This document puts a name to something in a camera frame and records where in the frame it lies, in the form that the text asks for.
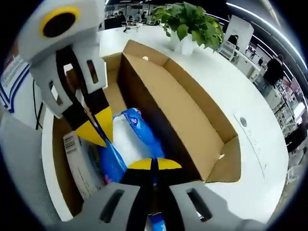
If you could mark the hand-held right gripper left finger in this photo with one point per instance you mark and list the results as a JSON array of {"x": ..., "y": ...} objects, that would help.
[{"x": 113, "y": 207}]

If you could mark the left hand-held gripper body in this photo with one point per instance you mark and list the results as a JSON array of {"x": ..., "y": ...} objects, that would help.
[{"x": 79, "y": 33}]

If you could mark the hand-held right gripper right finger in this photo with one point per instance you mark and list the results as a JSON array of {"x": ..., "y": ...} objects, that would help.
[{"x": 187, "y": 211}]

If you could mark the small white carton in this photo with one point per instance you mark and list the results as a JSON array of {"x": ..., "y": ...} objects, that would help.
[{"x": 81, "y": 166}]

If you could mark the blue wipes packet white label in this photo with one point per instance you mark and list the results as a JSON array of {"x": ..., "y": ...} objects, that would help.
[{"x": 134, "y": 142}]

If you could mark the brown cardboard shoe box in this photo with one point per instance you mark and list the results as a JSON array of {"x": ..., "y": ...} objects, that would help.
[{"x": 187, "y": 108}]

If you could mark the blue white notice board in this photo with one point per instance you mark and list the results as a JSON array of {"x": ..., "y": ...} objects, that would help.
[{"x": 12, "y": 81}]

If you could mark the small dark table gadget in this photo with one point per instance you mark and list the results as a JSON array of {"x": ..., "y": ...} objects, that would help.
[{"x": 131, "y": 29}]

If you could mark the grey office chair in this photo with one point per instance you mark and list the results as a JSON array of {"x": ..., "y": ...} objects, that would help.
[{"x": 21, "y": 173}]

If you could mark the green plant in white pot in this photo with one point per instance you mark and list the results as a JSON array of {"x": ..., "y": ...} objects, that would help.
[{"x": 192, "y": 24}]

